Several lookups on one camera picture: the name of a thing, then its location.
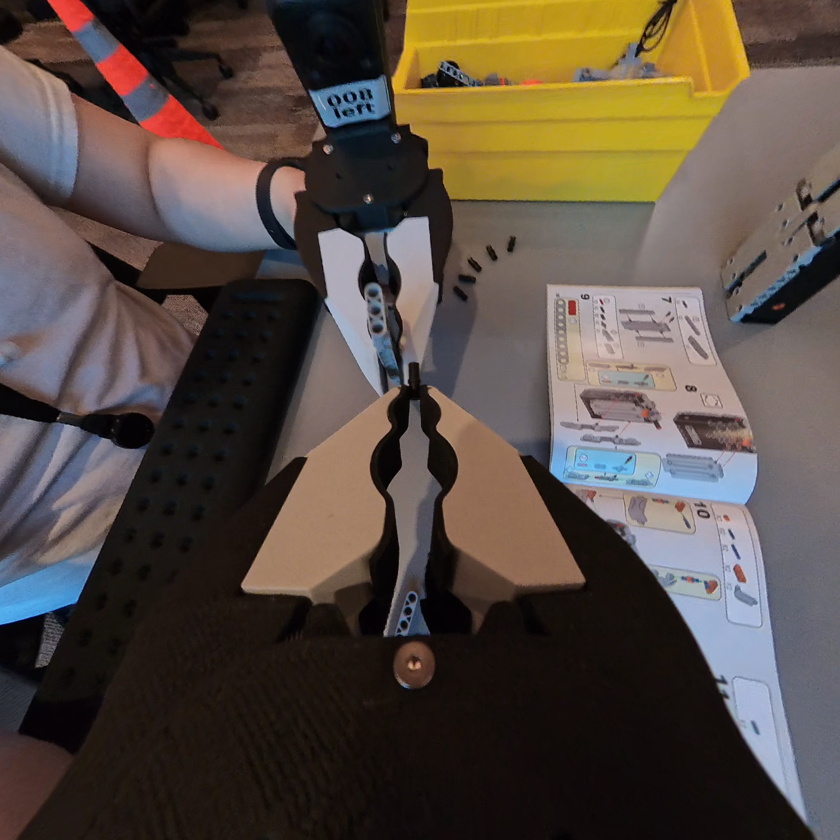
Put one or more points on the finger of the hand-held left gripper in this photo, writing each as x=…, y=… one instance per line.
x=417, y=262
x=341, y=275

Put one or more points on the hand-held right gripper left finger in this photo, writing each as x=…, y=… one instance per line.
x=315, y=525

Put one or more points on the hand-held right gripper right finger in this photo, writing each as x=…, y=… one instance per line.
x=512, y=525

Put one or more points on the grey beam with end connector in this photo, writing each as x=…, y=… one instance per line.
x=375, y=308

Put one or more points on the black and grey brick assembly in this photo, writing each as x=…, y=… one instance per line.
x=787, y=262

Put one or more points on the person's left forearm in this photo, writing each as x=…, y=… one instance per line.
x=184, y=190

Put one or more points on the grey desk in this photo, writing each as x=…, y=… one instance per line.
x=499, y=341

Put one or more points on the grey holed beam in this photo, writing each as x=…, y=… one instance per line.
x=405, y=613

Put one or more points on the pile of kit parts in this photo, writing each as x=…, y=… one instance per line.
x=459, y=75

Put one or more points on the black perforated pad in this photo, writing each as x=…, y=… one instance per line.
x=197, y=426

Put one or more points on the yellow storage bin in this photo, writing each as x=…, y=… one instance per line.
x=558, y=151

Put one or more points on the open instruction manual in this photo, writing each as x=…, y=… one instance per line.
x=656, y=367

